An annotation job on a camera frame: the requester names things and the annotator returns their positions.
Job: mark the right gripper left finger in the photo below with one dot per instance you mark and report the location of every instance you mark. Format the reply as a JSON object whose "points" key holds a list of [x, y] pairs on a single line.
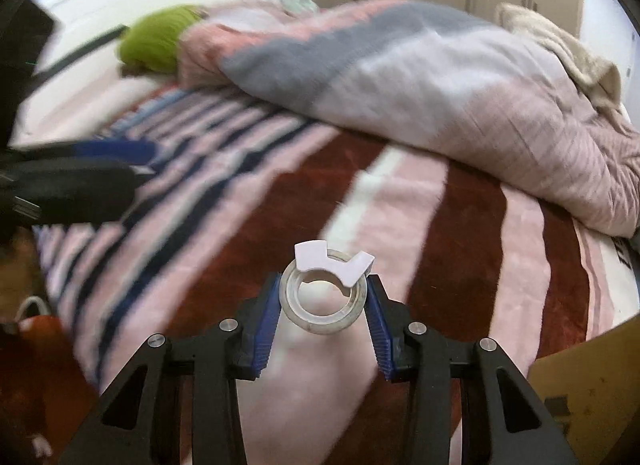
{"points": [[258, 318]]}

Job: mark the brown cardboard box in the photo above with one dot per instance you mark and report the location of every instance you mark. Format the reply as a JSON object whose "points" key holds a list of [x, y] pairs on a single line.
{"points": [[592, 392]]}

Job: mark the striped plush bed blanket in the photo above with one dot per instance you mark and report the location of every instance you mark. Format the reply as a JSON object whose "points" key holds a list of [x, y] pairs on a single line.
{"points": [[237, 189]]}

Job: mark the white tape dispenser roll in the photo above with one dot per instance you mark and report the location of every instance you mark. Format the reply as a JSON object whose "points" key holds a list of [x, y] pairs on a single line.
{"points": [[322, 290]]}

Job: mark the mint green small bag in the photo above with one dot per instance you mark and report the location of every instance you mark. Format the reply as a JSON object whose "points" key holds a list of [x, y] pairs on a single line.
{"points": [[299, 7]]}

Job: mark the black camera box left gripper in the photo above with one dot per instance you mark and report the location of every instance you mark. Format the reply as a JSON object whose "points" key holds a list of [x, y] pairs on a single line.
{"points": [[22, 42]]}

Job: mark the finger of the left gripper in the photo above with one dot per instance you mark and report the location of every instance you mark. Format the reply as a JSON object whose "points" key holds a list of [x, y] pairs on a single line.
{"points": [[67, 191], [132, 152]]}

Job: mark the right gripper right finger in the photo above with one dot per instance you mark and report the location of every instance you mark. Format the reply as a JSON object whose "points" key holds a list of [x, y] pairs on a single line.
{"points": [[387, 320]]}

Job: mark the green fluffy pillow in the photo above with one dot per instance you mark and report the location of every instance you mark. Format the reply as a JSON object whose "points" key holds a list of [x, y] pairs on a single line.
{"points": [[150, 45]]}

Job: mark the cream fleece blanket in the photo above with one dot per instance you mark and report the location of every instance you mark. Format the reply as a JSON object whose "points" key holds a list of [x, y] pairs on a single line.
{"points": [[597, 77]]}

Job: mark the pink grey striped duvet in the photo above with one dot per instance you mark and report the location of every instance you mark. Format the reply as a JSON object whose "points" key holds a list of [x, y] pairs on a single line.
{"points": [[434, 78]]}

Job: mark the white headboard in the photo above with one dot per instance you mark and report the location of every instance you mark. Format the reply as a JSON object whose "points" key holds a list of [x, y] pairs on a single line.
{"points": [[77, 86]]}

